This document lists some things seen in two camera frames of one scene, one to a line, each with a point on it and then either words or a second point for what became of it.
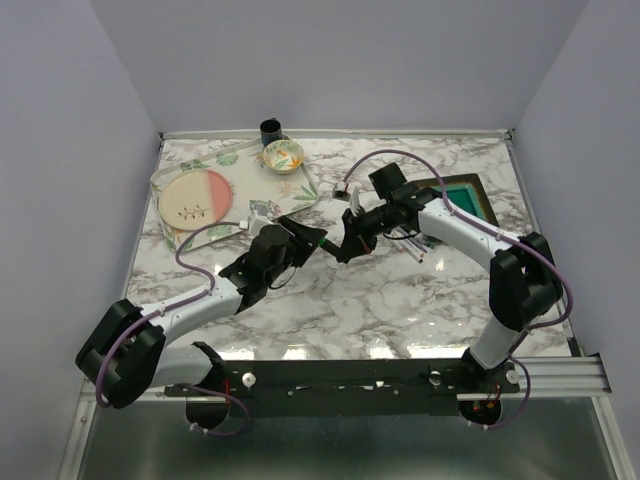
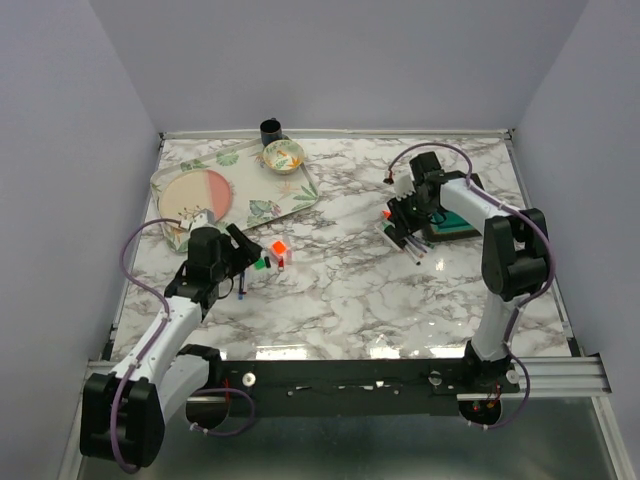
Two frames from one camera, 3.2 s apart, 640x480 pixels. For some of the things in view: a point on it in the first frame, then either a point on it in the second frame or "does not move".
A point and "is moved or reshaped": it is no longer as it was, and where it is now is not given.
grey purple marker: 420,246 does not move
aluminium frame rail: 561,376 does not move
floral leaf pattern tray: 256,190 does not move
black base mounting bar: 349,389 does not move
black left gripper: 305,241 -> 248,250
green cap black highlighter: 331,247 is moved or reshaped
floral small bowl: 283,157 does not move
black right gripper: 353,244 -> 404,225
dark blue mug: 270,130 does not move
